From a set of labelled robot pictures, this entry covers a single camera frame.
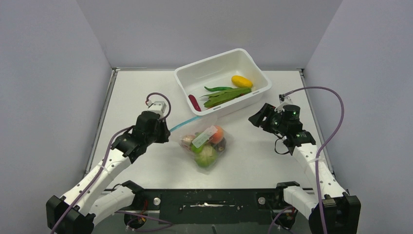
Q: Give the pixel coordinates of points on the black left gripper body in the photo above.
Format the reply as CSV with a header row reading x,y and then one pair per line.
x,y
159,136

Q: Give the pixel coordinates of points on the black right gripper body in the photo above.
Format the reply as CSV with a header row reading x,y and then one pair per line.
x,y
279,126

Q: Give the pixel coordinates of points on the beige garlic bulb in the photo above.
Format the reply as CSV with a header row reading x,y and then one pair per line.
x,y
186,141

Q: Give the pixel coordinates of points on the green bell pepper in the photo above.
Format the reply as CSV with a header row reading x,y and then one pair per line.
x,y
196,149

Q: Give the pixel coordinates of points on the orange peach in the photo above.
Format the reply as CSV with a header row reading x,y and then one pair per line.
x,y
217,136

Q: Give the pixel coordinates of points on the dark red apple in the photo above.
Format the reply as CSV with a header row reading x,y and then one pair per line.
x,y
221,146

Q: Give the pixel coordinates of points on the clear zip top bag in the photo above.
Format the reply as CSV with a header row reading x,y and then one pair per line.
x,y
203,128

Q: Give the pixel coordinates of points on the green cabbage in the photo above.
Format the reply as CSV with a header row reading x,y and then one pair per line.
x,y
206,157

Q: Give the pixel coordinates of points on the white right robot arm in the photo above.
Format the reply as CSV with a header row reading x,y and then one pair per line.
x,y
331,209

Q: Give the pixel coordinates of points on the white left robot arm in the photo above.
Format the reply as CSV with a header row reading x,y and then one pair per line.
x,y
81,208

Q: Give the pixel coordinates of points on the yellow mango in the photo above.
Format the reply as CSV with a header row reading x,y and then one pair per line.
x,y
241,82

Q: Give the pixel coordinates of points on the green leafy vegetable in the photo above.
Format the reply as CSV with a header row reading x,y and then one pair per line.
x,y
217,98

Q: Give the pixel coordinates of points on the green chili pepper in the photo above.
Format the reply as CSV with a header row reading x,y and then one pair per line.
x,y
218,89

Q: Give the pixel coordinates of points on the white plastic bin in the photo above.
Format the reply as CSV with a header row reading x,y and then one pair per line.
x,y
217,71

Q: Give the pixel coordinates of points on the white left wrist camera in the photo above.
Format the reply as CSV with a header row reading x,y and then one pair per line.
x,y
157,107

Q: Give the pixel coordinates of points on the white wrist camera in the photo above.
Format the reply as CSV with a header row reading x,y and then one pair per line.
x,y
157,107
284,100

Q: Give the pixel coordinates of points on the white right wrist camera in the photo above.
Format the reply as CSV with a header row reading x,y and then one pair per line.
x,y
284,100

